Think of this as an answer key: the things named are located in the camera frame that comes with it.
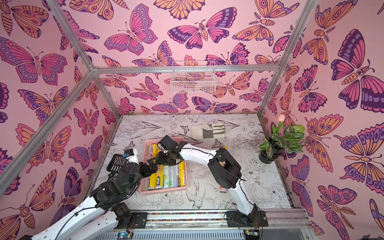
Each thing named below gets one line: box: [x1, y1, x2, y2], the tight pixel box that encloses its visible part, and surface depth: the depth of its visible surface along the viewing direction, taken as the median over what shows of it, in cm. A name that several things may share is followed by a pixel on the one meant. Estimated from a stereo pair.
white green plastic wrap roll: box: [163, 165, 173, 189], surface depth 85 cm
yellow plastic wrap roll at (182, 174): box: [179, 162, 186, 187], surface depth 86 cm
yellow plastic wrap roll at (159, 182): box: [155, 164, 164, 190], surface depth 80 cm
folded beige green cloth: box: [191, 123, 226, 139], surface depth 112 cm
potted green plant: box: [258, 114, 305, 164], surface depth 77 cm
